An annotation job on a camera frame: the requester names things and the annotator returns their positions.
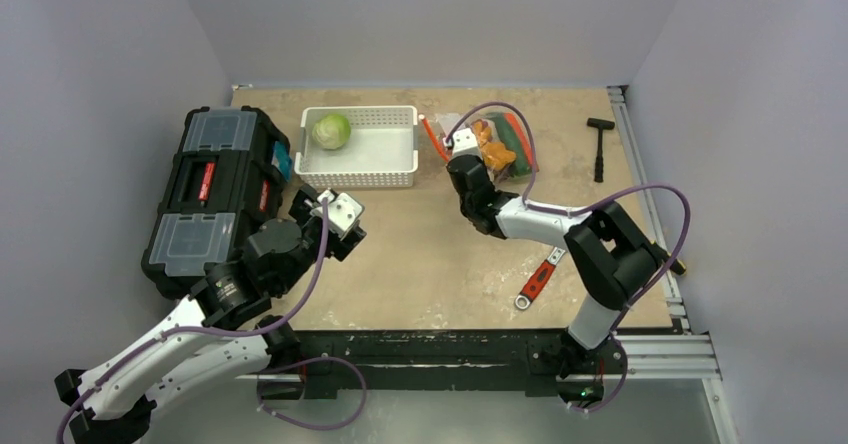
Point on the black toolbox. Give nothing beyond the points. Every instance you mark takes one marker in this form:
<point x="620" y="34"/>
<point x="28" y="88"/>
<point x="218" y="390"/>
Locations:
<point x="227" y="179"/>

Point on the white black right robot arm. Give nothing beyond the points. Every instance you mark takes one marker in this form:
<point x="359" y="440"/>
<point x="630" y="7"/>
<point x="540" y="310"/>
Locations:
<point x="613" y="257"/>

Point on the green cabbage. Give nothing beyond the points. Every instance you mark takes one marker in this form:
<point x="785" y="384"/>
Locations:
<point x="332" y="132"/>

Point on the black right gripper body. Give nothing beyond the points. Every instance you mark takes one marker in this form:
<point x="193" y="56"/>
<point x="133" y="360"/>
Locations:
<point x="460" y="167"/>

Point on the green cucumber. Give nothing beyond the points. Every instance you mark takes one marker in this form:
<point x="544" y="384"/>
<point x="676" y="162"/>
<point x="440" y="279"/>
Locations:
<point x="520" y="167"/>

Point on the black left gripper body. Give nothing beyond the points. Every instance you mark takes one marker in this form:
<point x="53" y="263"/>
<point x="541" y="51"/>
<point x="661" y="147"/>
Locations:
<point x="311" y="225"/>

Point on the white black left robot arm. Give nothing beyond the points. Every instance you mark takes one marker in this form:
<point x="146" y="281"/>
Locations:
<point x="222" y="329"/>

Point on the orange carrot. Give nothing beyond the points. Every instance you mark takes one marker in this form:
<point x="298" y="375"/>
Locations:
<point x="520" y="132"/>

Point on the black hammer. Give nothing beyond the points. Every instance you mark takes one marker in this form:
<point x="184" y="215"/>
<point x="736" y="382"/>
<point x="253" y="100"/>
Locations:
<point x="601" y="126"/>

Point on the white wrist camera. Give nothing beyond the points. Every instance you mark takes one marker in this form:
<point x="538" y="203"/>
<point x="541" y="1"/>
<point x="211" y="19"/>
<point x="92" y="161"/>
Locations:
<point x="461" y="143"/>
<point x="341" y="210"/>

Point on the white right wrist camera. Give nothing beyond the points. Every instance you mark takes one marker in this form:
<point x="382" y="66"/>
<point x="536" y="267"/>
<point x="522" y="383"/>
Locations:
<point x="461" y="143"/>

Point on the red adjustable wrench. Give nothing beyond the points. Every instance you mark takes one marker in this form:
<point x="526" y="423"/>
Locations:
<point x="539" y="279"/>

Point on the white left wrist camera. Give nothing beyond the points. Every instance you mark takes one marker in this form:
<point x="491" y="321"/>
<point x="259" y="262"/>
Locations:
<point x="341" y="210"/>

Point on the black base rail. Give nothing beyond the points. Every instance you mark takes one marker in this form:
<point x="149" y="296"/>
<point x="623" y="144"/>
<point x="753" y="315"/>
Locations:
<point x="535" y="362"/>

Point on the white plastic basket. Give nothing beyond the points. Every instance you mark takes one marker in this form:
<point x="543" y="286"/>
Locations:
<point x="381" y="151"/>

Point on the clear zip top bag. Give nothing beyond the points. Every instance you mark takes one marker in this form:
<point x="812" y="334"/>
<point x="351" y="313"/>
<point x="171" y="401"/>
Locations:
<point x="438" y="127"/>

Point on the yellow black screwdriver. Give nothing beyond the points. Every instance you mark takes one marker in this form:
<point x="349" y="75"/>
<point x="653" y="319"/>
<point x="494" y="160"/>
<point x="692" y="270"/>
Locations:
<point x="677" y="267"/>

